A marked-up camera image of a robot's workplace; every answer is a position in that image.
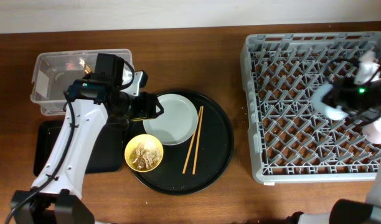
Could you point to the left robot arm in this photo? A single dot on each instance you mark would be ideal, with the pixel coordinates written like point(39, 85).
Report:
point(110, 90)

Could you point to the round black tray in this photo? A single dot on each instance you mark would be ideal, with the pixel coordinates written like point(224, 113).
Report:
point(180, 173)

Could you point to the pink cup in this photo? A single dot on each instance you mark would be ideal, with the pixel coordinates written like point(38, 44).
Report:
point(372, 132)

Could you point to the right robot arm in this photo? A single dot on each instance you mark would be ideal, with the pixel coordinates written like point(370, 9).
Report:
point(348, 211)

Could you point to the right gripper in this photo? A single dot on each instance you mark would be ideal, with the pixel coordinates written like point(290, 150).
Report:
point(336, 97)

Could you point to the black rectangular tray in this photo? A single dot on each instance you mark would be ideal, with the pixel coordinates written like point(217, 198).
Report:
point(107, 153)

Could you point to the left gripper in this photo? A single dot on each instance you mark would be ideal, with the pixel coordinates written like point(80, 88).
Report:
point(147, 106)

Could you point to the gold snack wrapper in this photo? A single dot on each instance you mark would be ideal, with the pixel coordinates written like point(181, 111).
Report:
point(87, 69)

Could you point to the food scraps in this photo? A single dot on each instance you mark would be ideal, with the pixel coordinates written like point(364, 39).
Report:
point(145, 157)

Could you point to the blue cup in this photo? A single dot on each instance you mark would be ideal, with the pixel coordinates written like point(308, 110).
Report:
point(325, 109)

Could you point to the grey dishwasher rack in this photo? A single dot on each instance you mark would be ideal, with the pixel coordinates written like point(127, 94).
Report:
point(290, 142)

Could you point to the grey plate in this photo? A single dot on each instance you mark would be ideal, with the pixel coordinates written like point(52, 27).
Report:
point(177, 123)

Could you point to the yellow bowl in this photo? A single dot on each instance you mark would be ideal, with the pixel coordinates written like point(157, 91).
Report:
point(142, 138)

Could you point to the clear plastic bin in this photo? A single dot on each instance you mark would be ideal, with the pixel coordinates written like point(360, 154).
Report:
point(54, 72)

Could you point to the wooden chopstick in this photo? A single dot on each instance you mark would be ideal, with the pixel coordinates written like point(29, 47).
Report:
point(192, 141)
point(197, 143)

